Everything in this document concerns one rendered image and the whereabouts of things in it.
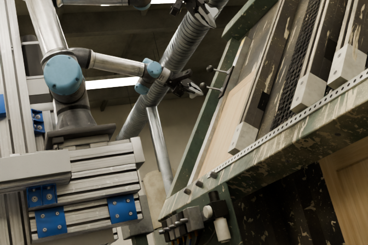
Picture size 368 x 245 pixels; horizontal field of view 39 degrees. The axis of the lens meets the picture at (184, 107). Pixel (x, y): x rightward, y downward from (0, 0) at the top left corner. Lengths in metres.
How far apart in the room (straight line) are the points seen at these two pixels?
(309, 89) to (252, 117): 0.45
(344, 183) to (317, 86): 0.35
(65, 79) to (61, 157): 0.25
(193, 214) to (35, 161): 0.74
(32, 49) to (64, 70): 0.50
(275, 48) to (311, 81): 0.62
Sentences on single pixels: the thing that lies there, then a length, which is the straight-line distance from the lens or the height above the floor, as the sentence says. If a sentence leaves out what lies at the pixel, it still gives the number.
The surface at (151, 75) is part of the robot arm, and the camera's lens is 2.55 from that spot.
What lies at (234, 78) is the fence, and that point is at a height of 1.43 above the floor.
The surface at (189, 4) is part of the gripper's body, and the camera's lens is 1.89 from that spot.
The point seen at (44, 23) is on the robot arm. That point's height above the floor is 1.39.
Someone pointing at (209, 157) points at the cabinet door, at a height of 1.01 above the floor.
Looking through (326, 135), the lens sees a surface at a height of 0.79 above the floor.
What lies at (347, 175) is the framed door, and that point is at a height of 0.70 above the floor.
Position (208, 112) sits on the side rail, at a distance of 2.88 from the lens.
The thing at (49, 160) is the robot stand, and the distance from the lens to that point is 1.59.
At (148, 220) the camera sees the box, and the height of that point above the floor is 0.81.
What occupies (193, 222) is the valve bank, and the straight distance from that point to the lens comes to 2.07.
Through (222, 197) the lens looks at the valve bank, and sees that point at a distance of 2.02.
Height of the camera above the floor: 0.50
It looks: 18 degrees up
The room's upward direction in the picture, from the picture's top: 14 degrees counter-clockwise
